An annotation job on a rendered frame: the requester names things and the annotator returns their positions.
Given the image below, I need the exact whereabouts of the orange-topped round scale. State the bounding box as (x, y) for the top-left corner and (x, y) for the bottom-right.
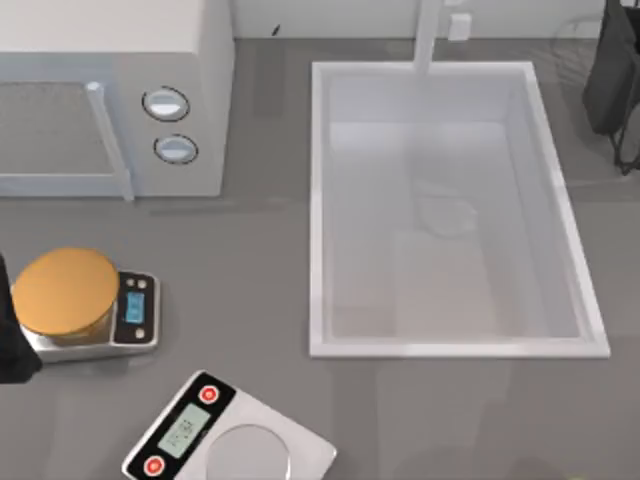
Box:
(10, 247), (161, 365)

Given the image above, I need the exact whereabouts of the small microwave knob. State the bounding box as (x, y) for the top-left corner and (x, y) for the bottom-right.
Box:
(152, 133), (200, 165)

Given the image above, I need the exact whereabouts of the microwave door handle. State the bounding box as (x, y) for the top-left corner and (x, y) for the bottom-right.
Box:
(85, 81), (136, 202)

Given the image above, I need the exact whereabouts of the tall white tap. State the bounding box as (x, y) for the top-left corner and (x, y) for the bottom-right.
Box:
(412, 0), (442, 77)

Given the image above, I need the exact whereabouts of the black folding stand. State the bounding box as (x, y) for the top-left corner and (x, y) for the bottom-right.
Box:
(582, 0), (640, 176)

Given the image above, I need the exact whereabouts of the white wall socket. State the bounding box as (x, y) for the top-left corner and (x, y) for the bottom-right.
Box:
(449, 13), (472, 42)

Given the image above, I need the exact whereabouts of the pale microwave oven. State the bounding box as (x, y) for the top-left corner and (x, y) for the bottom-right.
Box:
(0, 0), (236, 201)

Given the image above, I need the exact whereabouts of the white sink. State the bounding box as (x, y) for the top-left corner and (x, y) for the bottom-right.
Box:
(308, 60), (612, 360)

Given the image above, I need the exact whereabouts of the flat silver kitchen scale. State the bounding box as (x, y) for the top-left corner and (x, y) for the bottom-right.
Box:
(121, 370), (338, 480)

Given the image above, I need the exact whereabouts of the large microwave knob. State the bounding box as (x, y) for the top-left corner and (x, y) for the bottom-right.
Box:
(141, 85), (191, 123)

